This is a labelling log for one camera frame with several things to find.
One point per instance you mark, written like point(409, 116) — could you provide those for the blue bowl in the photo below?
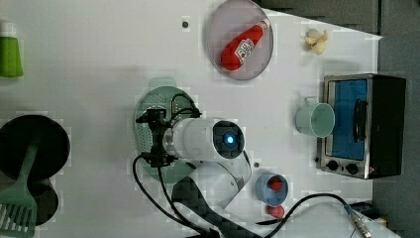
point(268, 196)

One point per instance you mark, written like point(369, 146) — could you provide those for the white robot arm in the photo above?
point(216, 149)

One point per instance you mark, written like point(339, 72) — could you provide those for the black toaster oven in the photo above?
point(367, 139)

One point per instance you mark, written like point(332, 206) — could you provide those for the mint green mug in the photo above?
point(315, 118)

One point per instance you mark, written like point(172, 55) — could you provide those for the mint green oval strainer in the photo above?
point(163, 105)

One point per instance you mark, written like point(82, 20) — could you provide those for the green slotted spatula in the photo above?
point(18, 207)

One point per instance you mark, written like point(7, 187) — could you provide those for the peeled toy banana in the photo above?
point(316, 41)

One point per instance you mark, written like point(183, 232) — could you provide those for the red ketchup bottle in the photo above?
point(239, 49)

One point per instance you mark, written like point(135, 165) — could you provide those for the small black cup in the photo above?
point(46, 200)

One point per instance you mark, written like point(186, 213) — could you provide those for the green bottle white cap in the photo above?
point(10, 59)

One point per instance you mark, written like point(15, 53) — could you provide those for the red toy strawberry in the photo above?
point(275, 211)

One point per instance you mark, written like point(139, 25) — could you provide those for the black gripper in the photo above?
point(157, 157)

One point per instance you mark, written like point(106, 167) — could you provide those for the grey round plate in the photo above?
point(227, 22)

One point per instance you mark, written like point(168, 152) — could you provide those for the red toy in bowl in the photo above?
point(275, 184)

